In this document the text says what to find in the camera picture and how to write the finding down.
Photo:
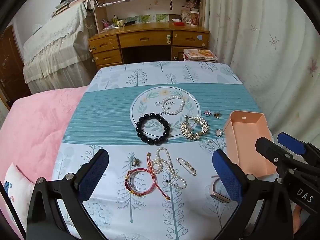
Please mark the small dark flower brooch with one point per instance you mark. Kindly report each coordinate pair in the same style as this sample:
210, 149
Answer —
135, 161

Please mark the small red box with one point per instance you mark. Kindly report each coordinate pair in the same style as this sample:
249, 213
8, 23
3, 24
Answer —
179, 23

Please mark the white lace cover cloth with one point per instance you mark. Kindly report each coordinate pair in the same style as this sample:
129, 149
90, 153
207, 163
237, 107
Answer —
57, 42

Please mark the tree print bedsheet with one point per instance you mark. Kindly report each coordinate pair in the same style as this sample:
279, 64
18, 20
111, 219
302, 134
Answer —
105, 120

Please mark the brown wooden door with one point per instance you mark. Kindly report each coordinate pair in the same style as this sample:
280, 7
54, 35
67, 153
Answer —
11, 67

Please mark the row of green picture cards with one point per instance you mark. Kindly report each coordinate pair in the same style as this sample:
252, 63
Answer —
145, 18

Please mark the white floral pillow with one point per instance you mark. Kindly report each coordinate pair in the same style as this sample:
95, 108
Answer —
17, 187

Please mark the white floral curtain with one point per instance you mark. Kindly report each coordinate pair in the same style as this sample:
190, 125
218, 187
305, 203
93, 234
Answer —
262, 30

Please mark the stack of magazines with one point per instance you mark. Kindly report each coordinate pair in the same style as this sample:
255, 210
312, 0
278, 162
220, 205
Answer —
200, 54

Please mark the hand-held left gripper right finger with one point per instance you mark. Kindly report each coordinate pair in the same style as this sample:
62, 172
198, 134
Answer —
227, 178

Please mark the peach jewelry box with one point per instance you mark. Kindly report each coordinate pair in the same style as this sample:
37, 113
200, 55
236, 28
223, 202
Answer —
250, 145

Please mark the yellow green mug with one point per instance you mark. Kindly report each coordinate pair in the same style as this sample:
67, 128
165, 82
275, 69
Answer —
119, 22

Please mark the floral storage canisters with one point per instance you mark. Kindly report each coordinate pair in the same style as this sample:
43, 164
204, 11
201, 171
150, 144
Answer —
191, 17

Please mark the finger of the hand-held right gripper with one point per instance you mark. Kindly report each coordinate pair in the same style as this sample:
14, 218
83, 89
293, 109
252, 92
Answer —
271, 151
291, 143

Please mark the wooden desk bookshelf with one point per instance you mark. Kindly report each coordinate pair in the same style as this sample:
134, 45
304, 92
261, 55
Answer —
150, 5

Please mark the pink blanket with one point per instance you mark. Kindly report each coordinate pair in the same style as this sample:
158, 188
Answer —
37, 130

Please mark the pen holder with pens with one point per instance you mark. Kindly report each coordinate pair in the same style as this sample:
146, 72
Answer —
106, 24

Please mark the silver safety pin brooch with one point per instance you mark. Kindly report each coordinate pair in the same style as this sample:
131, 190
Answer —
186, 166

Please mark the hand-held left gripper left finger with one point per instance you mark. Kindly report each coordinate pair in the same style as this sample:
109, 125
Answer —
93, 177

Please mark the wooden desk with drawers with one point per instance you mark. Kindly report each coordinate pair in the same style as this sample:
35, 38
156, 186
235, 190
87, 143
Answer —
145, 38

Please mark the gold flower brooch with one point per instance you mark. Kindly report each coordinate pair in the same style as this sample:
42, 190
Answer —
217, 115

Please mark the pile of books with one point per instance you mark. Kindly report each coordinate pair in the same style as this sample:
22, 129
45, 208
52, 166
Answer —
67, 5

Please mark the round pearl brooch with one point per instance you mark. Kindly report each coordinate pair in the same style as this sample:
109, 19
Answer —
218, 132

